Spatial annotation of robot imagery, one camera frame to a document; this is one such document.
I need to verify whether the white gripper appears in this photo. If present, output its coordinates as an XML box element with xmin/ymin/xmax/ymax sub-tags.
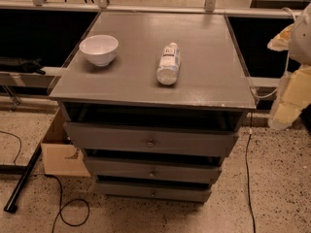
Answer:
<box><xmin>267</xmin><ymin>4</ymin><xmax>311</xmax><ymax>130</ymax></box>

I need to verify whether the grey bottom drawer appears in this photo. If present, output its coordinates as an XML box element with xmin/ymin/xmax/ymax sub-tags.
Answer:
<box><xmin>97</xmin><ymin>182</ymin><xmax>211</xmax><ymax>203</ymax></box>

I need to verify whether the grey drawer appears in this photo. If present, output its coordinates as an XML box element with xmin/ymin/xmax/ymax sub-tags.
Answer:
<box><xmin>97</xmin><ymin>182</ymin><xmax>211</xmax><ymax>203</ymax></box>
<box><xmin>64</xmin><ymin>122</ymin><xmax>238</xmax><ymax>156</ymax></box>
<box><xmin>84</xmin><ymin>157</ymin><xmax>222</xmax><ymax>183</ymax></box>

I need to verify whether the grey drawer cabinet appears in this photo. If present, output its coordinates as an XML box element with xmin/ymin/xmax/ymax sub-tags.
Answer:
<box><xmin>51</xmin><ymin>12</ymin><xmax>256</xmax><ymax>203</ymax></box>

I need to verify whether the grey top drawer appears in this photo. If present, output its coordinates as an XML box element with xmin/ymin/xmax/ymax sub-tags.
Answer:
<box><xmin>64</xmin><ymin>122</ymin><xmax>238</xmax><ymax>156</ymax></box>

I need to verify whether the grey middle drawer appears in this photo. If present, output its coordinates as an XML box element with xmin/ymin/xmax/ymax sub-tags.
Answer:
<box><xmin>84</xmin><ymin>157</ymin><xmax>222</xmax><ymax>183</ymax></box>

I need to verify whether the clear plastic bottle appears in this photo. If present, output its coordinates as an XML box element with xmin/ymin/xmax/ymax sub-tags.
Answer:
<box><xmin>156</xmin><ymin>43</ymin><xmax>181</xmax><ymax>85</ymax></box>

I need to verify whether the white ceramic bowl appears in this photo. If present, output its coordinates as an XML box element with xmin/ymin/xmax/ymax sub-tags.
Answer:
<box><xmin>79</xmin><ymin>35</ymin><xmax>119</xmax><ymax>67</ymax></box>

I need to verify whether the cardboard box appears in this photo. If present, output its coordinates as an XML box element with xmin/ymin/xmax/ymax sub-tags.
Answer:
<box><xmin>41</xmin><ymin>110</ymin><xmax>90</xmax><ymax>177</ymax></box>

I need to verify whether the black metal bar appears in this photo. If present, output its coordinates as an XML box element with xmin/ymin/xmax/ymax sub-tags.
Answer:
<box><xmin>0</xmin><ymin>145</ymin><xmax>42</xmax><ymax>214</ymax></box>

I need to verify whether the white cable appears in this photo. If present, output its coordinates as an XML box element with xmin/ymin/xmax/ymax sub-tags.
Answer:
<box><xmin>250</xmin><ymin>7</ymin><xmax>297</xmax><ymax>100</ymax></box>

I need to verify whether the black floor cable right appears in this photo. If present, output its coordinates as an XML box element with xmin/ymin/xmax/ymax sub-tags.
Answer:
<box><xmin>244</xmin><ymin>112</ymin><xmax>257</xmax><ymax>233</ymax></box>

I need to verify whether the black floor cable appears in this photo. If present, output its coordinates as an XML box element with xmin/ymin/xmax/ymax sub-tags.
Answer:
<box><xmin>0</xmin><ymin>130</ymin><xmax>90</xmax><ymax>233</ymax></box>
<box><xmin>244</xmin><ymin>112</ymin><xmax>257</xmax><ymax>233</ymax></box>

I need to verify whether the metal rail frame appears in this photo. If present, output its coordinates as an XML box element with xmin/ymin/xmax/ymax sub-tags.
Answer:
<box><xmin>1</xmin><ymin>0</ymin><xmax>303</xmax><ymax>111</ymax></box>

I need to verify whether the black floor cable left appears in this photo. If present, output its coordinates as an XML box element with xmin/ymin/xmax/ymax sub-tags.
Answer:
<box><xmin>0</xmin><ymin>130</ymin><xmax>90</xmax><ymax>233</ymax></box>

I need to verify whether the black cloth on rail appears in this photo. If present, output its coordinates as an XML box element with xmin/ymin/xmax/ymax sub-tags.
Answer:
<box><xmin>0</xmin><ymin>57</ymin><xmax>46</xmax><ymax>75</ymax></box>

